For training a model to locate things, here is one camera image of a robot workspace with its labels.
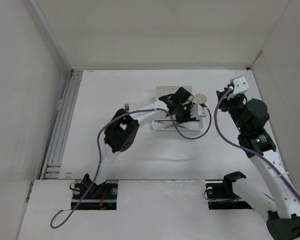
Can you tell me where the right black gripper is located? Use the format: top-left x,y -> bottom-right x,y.
215,86 -> 247,134

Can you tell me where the long black chopstick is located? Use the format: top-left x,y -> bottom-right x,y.
154,118 -> 200,124

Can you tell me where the silver metal chopstick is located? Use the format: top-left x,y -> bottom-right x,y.
159,122 -> 175,130

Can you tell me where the pale translucent chopstick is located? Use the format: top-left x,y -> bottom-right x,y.
173,124 -> 191,130

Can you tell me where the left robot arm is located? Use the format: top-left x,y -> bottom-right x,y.
82,87 -> 193,199

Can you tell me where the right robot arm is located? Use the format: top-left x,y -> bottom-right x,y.
214,85 -> 300,240

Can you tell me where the white round cup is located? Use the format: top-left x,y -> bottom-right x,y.
193,93 -> 208,105

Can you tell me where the white perforated deep box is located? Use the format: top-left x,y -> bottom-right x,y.
155,86 -> 193,112

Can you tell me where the white shallow mesh basket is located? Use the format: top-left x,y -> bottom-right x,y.
151,117 -> 205,133

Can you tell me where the brown wooden fork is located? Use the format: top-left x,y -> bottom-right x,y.
124,103 -> 130,112

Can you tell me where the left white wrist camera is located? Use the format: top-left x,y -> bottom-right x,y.
190,103 -> 208,118

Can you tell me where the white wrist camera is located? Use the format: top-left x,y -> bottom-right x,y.
190,103 -> 208,118
227,76 -> 250,100

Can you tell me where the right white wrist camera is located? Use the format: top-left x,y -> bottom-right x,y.
227,76 -> 250,100

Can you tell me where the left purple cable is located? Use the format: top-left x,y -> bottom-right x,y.
50,106 -> 213,230

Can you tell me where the purple cable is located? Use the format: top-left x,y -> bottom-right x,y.
214,86 -> 300,218
50,106 -> 213,230

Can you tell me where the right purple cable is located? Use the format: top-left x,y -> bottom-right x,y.
214,86 -> 300,218

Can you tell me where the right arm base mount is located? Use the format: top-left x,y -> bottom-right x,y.
203,171 -> 253,210

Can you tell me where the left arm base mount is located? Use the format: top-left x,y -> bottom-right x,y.
69,180 -> 119,211

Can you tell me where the aluminium frame rail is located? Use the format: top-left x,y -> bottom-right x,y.
37,69 -> 83,180

